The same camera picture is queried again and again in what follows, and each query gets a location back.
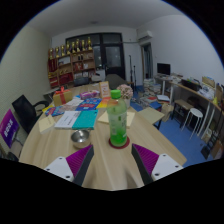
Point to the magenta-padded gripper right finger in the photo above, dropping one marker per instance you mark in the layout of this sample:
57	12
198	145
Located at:
146	159

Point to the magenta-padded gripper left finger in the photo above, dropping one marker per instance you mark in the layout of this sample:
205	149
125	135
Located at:
78	160

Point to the green drink bottle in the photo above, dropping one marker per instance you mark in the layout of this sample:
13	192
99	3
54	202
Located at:
117	123

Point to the steel cup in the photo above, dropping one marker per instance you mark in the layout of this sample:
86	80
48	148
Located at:
80	139

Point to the flat round red coaster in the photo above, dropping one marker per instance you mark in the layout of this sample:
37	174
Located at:
126	145

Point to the teal book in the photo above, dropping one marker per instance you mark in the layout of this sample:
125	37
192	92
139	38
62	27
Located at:
85	119

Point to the white book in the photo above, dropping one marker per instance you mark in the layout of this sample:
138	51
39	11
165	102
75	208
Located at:
67	120

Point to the beige book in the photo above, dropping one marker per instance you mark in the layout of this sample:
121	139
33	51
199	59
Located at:
46	124

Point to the blue patterned packet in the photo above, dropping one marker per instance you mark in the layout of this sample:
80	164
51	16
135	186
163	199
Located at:
55	111

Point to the blue book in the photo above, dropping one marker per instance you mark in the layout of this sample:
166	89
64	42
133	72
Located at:
88	104

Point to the white paper booklet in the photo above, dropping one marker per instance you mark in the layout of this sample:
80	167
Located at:
74	101

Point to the orange yellow book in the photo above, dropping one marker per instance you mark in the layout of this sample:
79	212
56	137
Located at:
102	102

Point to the yellow gift box red ribbon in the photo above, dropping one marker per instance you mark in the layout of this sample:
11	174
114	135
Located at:
62	97

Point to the pink box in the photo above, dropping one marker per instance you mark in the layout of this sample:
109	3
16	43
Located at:
89	94

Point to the white round stool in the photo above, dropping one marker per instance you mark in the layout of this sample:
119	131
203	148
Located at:
194	112

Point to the flower bouquet in pot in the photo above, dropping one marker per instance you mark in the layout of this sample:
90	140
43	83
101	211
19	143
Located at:
125	90

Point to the black office chair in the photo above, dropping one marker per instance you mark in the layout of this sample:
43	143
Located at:
25	111

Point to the orange standing card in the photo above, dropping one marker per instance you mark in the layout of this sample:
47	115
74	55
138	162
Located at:
104	89

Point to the purple sign board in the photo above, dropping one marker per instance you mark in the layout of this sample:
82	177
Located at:
8	128

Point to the wooden shelf unit with trophies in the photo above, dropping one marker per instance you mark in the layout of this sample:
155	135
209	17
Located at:
70	68

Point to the black computer monitor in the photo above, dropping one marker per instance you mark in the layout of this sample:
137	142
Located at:
163	68

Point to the black framed glass door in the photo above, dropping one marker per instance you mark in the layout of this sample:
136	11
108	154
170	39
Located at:
111	56

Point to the white air conditioner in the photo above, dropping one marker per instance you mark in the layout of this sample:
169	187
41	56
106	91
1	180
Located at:
145	35

